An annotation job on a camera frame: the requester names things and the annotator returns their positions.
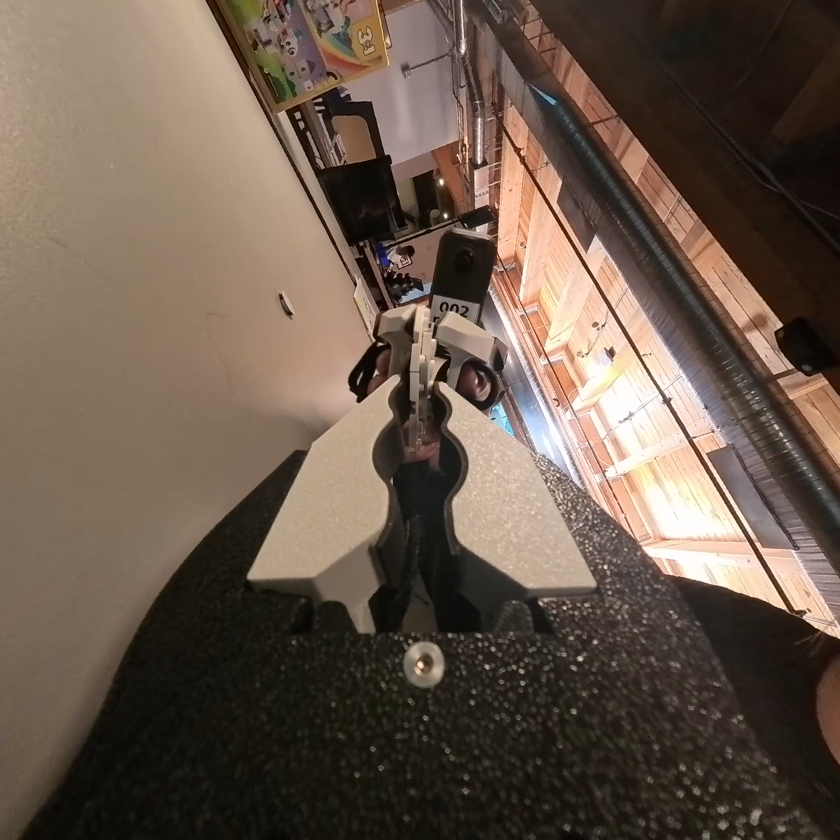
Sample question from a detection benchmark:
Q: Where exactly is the silver ventilation duct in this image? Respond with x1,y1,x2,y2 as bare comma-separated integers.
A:
451,0,503,166

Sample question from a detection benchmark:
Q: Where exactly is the person's right hand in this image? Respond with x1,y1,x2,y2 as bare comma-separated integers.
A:
459,364,501,409

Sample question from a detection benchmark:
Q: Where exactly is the lego instruction booklet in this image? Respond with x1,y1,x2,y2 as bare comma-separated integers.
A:
352,276,382,329

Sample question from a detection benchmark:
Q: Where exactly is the yellow lego set box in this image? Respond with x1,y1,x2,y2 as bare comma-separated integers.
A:
217,0,391,116

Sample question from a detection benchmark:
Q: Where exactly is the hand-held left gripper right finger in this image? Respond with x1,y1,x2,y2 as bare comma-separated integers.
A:
436,382,599,634

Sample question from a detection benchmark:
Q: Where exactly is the round cream lego plate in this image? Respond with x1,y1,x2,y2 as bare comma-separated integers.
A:
400,314,442,455

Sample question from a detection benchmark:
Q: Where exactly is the black ceiling box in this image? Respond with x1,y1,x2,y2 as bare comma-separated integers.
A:
774,317,839,376

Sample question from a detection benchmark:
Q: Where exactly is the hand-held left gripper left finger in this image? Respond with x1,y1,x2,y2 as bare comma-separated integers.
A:
246,379,398,634

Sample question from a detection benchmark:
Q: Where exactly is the long grey ceiling duct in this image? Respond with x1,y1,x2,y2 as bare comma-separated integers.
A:
525,79,840,519

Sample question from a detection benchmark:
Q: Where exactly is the black office chair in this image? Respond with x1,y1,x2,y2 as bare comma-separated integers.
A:
318,156,403,244

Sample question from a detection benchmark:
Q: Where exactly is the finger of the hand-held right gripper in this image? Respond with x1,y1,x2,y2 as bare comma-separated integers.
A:
434,314,494,388
375,307,421,382

